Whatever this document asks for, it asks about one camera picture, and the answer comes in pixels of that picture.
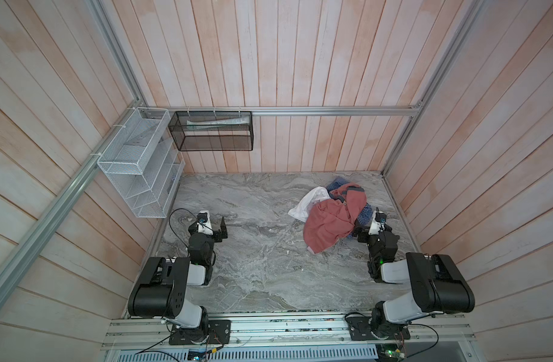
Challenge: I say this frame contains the blue checkered shirt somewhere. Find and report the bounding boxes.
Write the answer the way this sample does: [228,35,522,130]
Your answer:
[327,177,374,238]

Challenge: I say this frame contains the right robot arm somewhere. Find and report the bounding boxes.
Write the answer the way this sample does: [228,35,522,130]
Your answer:
[353,222,476,339]

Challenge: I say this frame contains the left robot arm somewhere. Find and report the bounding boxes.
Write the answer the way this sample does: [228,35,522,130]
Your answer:
[127,211,228,344]

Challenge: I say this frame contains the red cloth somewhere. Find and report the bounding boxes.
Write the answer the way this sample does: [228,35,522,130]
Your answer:
[303,199,349,254]

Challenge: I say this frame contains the white cloth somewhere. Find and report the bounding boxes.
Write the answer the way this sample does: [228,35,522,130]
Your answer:
[288,186,330,223]

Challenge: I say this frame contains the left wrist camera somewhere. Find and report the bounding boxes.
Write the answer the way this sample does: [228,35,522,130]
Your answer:
[197,211,211,225]

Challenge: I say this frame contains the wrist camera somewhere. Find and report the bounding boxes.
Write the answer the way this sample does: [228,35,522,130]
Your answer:
[197,211,211,225]
[374,208,387,224]

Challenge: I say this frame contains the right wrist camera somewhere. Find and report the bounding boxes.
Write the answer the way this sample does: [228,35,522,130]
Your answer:
[374,208,387,224]

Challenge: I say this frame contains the white wire mesh shelf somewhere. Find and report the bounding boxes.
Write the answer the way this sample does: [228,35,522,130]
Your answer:
[98,107,185,219]

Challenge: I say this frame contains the black wire mesh basket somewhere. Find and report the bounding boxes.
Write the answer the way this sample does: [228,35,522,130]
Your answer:
[168,110,255,152]

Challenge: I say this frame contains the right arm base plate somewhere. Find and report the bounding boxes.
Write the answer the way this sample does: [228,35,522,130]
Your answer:
[344,313,411,341]

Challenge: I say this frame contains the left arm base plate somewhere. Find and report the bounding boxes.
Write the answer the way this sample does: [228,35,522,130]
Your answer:
[169,320,231,345]

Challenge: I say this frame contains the aluminium front rail frame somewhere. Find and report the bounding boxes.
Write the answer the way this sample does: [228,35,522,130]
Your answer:
[99,311,485,361]

